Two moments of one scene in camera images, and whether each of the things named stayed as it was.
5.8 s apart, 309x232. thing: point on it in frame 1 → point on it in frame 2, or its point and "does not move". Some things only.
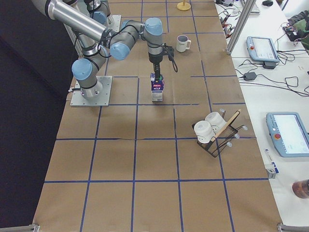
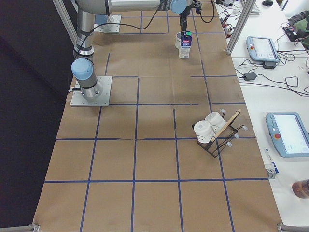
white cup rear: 216,121 does not move
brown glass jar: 301,188 does not move
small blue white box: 271,166 does not move
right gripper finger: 156,66 → 184,24
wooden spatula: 215,137 does not move
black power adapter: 249,76 does not move
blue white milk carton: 157,87 → 186,43
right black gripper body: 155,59 → 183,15
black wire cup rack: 224,138 does not move
